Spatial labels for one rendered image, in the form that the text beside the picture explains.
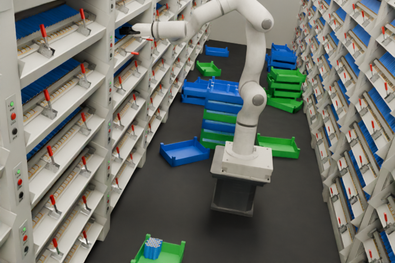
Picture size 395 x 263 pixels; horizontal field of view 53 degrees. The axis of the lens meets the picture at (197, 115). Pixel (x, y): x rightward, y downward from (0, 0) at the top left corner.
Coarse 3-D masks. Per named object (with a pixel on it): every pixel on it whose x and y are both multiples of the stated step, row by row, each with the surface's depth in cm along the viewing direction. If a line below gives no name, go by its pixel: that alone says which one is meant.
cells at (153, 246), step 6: (150, 240) 195; (156, 240) 196; (162, 240) 197; (150, 246) 189; (156, 246) 189; (144, 252) 191; (150, 252) 188; (156, 252) 190; (150, 258) 189; (156, 258) 190
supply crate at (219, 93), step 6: (210, 84) 294; (216, 84) 295; (222, 84) 295; (216, 90) 295; (222, 90) 297; (210, 96) 279; (216, 96) 279; (222, 96) 278; (228, 96) 278; (234, 96) 277; (234, 102) 279; (240, 102) 278
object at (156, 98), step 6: (162, 84) 310; (168, 84) 311; (156, 90) 297; (162, 90) 307; (150, 96) 284; (156, 96) 294; (162, 96) 298; (150, 102) 282; (156, 102) 287; (150, 108) 274; (156, 108) 280; (150, 114) 268
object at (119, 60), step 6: (132, 18) 222; (132, 24) 223; (144, 36) 219; (132, 42) 204; (138, 42) 208; (144, 42) 216; (126, 48) 195; (132, 48) 198; (138, 48) 207; (126, 54) 189; (132, 54) 198; (114, 60) 169; (120, 60) 180; (126, 60) 191; (114, 66) 170; (120, 66) 184; (114, 72) 176
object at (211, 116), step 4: (204, 112) 285; (204, 116) 286; (208, 116) 286; (212, 116) 285; (216, 116) 285; (220, 116) 285; (224, 116) 284; (228, 116) 284; (232, 116) 284; (216, 120) 286; (220, 120) 286; (224, 120) 286; (228, 120) 285; (232, 120) 285
